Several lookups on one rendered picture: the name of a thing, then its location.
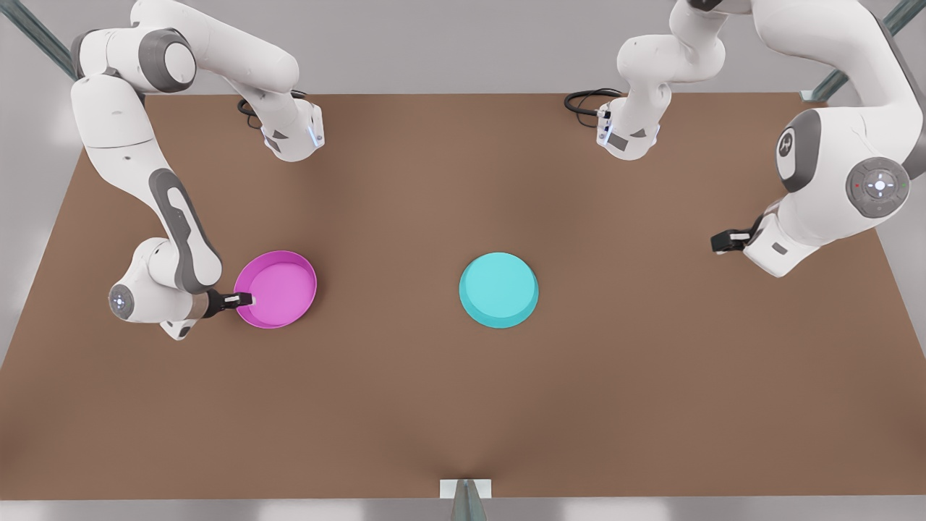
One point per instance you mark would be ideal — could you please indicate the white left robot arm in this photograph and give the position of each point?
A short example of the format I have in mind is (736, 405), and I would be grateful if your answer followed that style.
(832, 174)

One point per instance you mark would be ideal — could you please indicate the pink plate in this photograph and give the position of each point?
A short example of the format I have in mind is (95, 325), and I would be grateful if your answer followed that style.
(278, 289)

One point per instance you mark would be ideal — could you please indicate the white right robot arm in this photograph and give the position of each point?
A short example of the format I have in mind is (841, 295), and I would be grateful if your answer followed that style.
(116, 137)

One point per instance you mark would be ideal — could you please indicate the silver frame post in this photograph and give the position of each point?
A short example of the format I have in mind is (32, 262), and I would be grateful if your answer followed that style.
(854, 58)
(465, 499)
(32, 32)

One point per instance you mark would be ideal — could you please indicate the blue plate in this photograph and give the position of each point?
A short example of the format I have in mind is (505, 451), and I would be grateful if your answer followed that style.
(498, 289)

